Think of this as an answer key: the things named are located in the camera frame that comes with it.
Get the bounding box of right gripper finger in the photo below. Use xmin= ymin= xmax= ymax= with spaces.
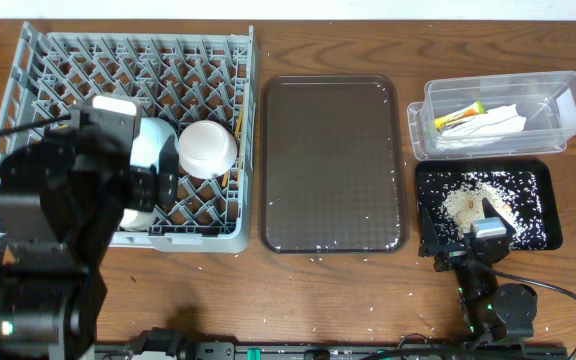
xmin=420 ymin=207 xmax=439 ymax=245
xmin=482 ymin=198 xmax=502 ymax=220

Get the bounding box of white cup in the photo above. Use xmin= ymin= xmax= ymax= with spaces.
xmin=119 ymin=209 xmax=157 ymax=231

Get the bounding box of light blue bowl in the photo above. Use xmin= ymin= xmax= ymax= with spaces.
xmin=130 ymin=117 xmax=178 ymax=169

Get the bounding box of white pink bowl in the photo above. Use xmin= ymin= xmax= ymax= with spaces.
xmin=178 ymin=120 xmax=238 ymax=179

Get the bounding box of white napkin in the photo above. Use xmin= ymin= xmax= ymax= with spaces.
xmin=437 ymin=104 xmax=526 ymax=150

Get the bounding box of green orange snack wrapper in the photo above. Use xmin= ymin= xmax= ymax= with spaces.
xmin=434 ymin=101 xmax=486 ymax=133

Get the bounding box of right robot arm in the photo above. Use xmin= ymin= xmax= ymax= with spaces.
xmin=418 ymin=199 xmax=537 ymax=349

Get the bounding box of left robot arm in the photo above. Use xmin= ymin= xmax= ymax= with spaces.
xmin=0 ymin=108 xmax=178 ymax=359

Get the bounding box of black waste tray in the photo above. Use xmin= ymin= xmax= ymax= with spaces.
xmin=415 ymin=159 xmax=563 ymax=250

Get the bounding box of grey dishwasher rack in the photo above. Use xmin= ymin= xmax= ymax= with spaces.
xmin=0 ymin=24 xmax=259 ymax=253

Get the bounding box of spilled rice pile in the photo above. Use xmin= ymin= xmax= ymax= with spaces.
xmin=417 ymin=171 xmax=547 ymax=250

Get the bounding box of clear plastic bin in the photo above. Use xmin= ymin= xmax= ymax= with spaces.
xmin=407 ymin=71 xmax=576 ymax=161

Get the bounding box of dark brown serving tray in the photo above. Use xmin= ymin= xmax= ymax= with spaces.
xmin=259 ymin=75 xmax=409 ymax=254

